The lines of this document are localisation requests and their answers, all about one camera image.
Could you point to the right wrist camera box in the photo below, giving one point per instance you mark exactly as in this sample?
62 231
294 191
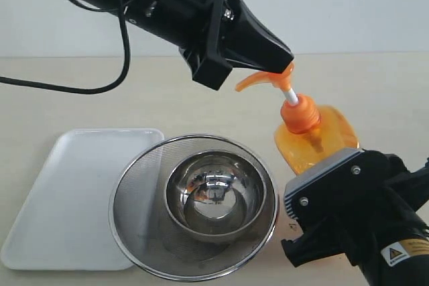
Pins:
335 182

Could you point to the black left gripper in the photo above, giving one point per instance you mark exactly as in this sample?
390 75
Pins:
194 26

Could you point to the steel mesh strainer basin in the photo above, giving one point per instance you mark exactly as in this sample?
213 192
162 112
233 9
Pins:
146 235

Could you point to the white plastic tray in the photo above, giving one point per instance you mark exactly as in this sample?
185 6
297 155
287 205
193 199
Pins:
63 224

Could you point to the orange soap pump bottle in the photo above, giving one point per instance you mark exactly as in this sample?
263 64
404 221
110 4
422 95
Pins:
309 132

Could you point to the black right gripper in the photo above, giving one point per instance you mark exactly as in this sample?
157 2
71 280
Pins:
360 228

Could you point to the small stainless steel bowl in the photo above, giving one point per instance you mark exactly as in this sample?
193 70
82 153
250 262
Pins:
215 196

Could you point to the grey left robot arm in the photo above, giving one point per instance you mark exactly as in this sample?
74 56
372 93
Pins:
127 11

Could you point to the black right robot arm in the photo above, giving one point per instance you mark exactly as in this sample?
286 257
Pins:
403 261

